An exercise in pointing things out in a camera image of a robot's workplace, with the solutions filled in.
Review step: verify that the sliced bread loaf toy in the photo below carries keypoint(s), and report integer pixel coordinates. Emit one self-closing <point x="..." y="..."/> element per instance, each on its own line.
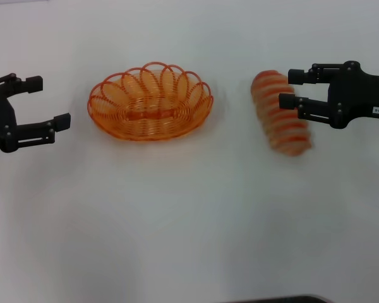
<point x="284" y="132"/>

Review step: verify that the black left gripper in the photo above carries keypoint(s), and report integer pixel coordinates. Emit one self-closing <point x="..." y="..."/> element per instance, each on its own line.
<point x="0" y="120"/>

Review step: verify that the dark rounded robot base edge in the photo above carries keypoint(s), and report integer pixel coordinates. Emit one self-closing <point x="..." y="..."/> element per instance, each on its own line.
<point x="281" y="299"/>

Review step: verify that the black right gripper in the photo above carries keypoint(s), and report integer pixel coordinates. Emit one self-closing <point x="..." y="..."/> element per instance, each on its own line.
<point x="357" y="94"/>

